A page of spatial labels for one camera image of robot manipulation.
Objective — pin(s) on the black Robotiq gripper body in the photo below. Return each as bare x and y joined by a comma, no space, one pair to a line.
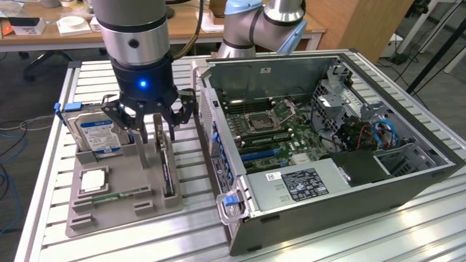
146,82

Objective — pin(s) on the graphics card with metal bracket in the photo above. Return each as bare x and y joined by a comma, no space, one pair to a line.
169,169

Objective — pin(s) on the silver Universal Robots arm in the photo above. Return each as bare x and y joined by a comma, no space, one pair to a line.
132,27

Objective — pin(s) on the hard disk in blue caddy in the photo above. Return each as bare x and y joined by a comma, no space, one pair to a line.
98,136

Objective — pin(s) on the black RAM slot bank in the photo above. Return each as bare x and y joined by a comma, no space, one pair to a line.
248,106

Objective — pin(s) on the CPU socket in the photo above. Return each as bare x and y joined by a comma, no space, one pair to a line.
261,121

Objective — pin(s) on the grey plastic parts rack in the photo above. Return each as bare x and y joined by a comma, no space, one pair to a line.
128,174

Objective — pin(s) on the installed black RAM stick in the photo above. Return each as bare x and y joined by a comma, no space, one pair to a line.
266,137

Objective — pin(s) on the small white labelled box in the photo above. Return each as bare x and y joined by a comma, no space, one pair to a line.
94,27

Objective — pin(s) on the silver CPU chip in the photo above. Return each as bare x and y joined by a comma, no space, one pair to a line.
92,180

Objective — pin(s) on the metal socket cover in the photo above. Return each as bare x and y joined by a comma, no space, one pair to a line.
286,110

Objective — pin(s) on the stack of white papers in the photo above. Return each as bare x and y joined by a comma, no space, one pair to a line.
213,26

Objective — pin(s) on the black office chair base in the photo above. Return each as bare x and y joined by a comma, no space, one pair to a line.
43,58

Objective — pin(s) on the white square dish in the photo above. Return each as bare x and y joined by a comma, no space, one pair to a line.
75,26

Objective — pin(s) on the wooden office desk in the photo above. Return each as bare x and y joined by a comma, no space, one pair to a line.
47,38

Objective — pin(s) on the green RAM stick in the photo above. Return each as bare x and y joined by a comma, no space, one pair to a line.
109,197

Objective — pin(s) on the green motherboard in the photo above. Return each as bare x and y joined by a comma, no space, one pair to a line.
302,136

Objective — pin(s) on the brown cardboard box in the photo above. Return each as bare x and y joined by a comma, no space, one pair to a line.
217,6

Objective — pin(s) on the silver chipset heatsink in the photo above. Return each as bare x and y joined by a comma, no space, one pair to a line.
301,159

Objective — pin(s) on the grey power supply unit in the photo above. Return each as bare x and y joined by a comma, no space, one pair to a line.
269,191

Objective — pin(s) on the white box with black top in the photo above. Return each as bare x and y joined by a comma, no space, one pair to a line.
27,28

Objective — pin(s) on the grey cup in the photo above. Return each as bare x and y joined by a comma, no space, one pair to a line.
50,3

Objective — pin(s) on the perforated metal drive cage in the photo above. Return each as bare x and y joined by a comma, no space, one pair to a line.
328,120

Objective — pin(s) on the orange packet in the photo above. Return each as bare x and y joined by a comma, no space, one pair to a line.
6,28

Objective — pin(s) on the open black PC case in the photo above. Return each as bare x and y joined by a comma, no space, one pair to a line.
328,213

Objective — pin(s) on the black power adapter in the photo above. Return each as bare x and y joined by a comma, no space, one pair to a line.
400,59

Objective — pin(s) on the wooden cabinet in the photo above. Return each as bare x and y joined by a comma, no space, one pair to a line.
383,27

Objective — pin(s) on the grey metal disk bay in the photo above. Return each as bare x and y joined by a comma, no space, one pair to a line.
408,161

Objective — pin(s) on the black slanted pole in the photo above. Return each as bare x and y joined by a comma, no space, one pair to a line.
437,56

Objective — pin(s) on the white table frame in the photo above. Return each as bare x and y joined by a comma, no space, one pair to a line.
419,24

